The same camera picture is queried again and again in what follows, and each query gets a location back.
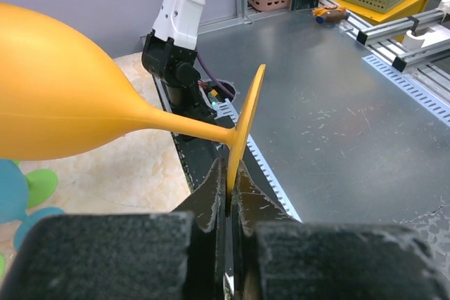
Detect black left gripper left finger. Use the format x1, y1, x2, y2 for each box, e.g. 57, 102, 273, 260
1, 159, 226, 299

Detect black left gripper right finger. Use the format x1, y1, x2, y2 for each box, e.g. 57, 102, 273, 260
231, 164, 449, 299

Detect green wine glass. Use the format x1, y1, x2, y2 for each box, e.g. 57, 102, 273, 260
0, 159, 59, 276

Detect teal wine glass front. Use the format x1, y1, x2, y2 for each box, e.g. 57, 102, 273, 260
0, 159, 66, 254

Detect orange wine glass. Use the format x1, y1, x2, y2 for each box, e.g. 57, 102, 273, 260
1, 3, 266, 197

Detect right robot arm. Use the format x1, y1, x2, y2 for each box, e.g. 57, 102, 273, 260
141, 0, 206, 107

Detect white tape roll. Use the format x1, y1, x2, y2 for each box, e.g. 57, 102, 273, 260
402, 27, 435, 51

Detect yellow box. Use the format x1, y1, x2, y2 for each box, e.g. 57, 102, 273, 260
333, 0, 429, 25

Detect aluminium frame rails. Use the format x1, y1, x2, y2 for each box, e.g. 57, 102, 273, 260
337, 0, 450, 72

